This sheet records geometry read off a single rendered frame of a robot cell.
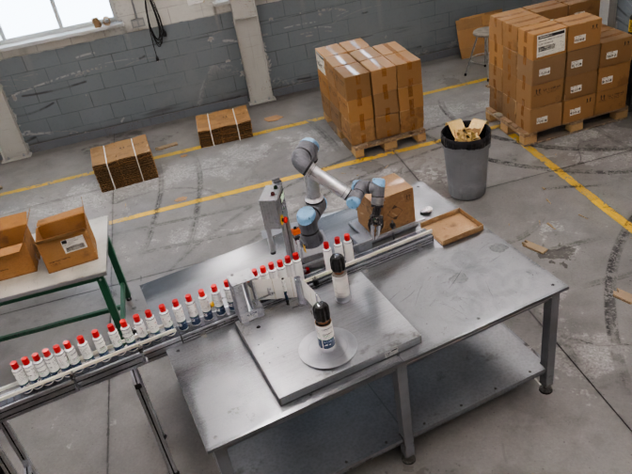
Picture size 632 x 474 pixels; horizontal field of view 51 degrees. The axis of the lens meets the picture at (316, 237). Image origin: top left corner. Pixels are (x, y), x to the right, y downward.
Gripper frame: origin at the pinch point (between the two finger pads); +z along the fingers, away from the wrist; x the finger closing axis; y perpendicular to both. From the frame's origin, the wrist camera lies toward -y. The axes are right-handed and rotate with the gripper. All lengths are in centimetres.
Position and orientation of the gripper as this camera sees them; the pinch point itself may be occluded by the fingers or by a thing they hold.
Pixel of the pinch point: (374, 237)
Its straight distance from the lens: 395.1
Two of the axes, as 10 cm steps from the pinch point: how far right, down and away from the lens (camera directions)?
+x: 10.0, 0.6, 0.0
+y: -0.1, 1.7, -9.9
